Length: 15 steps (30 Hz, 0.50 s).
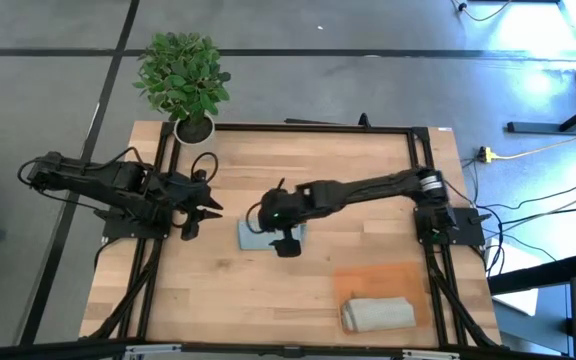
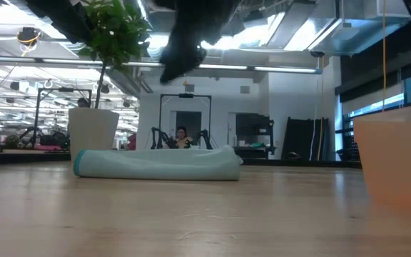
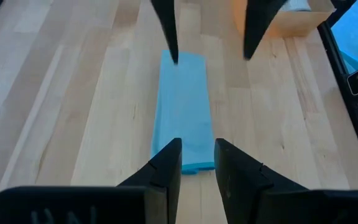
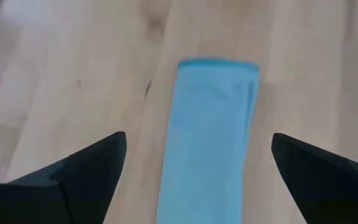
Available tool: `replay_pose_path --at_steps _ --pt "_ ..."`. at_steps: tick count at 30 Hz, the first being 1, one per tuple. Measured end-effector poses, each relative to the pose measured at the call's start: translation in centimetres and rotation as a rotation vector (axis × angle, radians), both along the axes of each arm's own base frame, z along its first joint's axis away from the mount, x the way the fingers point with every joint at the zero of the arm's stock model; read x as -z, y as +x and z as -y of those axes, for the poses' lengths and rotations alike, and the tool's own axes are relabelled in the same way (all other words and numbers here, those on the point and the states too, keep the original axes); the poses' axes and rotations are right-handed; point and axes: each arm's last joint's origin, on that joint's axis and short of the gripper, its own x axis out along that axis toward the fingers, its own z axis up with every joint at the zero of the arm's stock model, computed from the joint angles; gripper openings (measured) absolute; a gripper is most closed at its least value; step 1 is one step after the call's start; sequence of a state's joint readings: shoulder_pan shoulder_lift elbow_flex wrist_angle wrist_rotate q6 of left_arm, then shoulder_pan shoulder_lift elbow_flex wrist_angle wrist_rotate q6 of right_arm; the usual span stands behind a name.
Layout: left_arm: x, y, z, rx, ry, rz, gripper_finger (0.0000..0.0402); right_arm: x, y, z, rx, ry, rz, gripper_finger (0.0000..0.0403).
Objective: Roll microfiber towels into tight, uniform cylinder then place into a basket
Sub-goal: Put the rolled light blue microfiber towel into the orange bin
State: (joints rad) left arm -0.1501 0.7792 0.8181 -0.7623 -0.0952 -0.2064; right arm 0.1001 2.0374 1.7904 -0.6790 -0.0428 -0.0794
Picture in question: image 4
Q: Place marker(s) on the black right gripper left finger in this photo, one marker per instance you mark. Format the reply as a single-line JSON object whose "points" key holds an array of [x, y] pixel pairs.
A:
{"points": [[73, 193]]}

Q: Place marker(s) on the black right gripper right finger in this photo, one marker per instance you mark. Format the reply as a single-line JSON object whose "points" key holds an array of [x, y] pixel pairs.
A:
{"points": [[331, 193]]}

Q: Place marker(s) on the teal microfiber towel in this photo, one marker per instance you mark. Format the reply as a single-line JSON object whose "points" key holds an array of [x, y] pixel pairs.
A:
{"points": [[207, 140]]}

